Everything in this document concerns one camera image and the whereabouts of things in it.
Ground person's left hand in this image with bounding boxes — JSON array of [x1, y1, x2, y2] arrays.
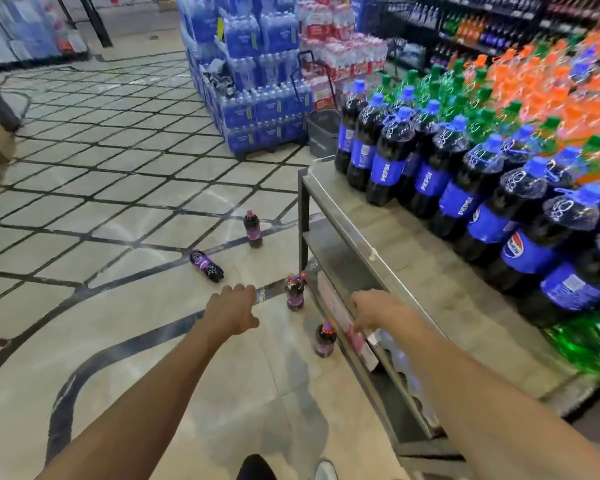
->
[[202, 283, 261, 341]]

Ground person's right hand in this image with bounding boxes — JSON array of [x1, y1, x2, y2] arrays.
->
[[349, 289, 421, 335]]

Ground purple soda bottle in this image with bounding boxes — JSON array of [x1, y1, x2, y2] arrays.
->
[[313, 322, 338, 359], [283, 272, 307, 312], [189, 249, 225, 283], [243, 209, 264, 249]]

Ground person's left forearm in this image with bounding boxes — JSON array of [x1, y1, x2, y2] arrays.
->
[[35, 324, 231, 480]]

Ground person's right forearm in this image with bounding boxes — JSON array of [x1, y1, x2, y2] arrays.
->
[[395, 319, 600, 480]]

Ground group of green soda bottles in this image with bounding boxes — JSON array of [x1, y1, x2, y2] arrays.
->
[[375, 57, 600, 161]]

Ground dark metal display table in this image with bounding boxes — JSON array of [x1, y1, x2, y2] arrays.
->
[[297, 157, 600, 445]]

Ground shrink-wrapped water bottle pack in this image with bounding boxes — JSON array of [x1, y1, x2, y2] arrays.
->
[[379, 329, 441, 431]]

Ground row of blue label colas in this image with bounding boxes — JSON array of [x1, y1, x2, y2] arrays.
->
[[333, 78, 600, 328]]

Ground black shorts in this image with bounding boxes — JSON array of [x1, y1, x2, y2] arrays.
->
[[237, 454, 279, 480]]

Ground green fizzy drink bottle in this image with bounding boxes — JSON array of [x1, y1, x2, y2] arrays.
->
[[545, 299, 600, 375]]

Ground stack of blue drink packs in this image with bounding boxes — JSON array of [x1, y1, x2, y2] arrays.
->
[[175, 0, 313, 161]]

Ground stack of red label water packs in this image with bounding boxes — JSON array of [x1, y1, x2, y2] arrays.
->
[[295, 0, 389, 113]]

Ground black soft drink shelf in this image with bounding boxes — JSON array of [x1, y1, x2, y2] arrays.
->
[[365, 0, 600, 75]]

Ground stack of white cartons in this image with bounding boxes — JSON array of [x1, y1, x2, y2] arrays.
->
[[0, 0, 89, 65]]

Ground black gate post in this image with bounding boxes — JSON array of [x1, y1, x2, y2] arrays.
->
[[77, 0, 113, 48]]

